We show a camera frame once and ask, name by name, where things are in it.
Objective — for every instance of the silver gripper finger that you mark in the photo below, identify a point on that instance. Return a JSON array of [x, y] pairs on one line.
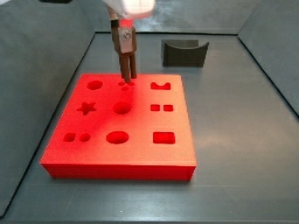
[[122, 32]]

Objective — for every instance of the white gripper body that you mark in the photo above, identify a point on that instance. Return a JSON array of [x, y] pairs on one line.
[[130, 9]]

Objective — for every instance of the brown three prong object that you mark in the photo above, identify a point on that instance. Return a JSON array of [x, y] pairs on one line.
[[127, 60]]

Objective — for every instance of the dark grey curved block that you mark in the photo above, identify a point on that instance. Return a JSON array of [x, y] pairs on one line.
[[183, 53]]

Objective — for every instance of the red foam shape board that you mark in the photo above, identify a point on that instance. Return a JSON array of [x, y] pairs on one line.
[[123, 130]]

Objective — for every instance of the black camera box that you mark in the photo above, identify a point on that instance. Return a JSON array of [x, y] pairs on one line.
[[57, 1]]

